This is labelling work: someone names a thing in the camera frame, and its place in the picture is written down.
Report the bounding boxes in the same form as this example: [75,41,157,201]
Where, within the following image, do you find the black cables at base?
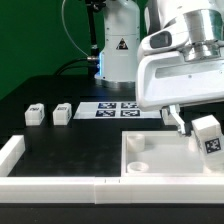
[54,55,101,77]

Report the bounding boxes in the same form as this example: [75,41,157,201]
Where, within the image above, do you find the grey thin cable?
[60,0,91,58]

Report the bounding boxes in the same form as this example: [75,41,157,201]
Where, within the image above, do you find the white square tabletop part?
[121,131,224,177]

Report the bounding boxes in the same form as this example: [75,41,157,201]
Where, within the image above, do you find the white sheet with markers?
[74,101,161,119]

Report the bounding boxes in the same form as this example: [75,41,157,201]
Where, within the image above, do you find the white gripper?
[135,30,224,136]

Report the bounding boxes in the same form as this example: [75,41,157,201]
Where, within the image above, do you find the white U-shaped obstacle fence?
[0,135,224,204]

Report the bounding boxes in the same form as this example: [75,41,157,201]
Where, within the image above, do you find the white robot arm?
[95,0,224,132]

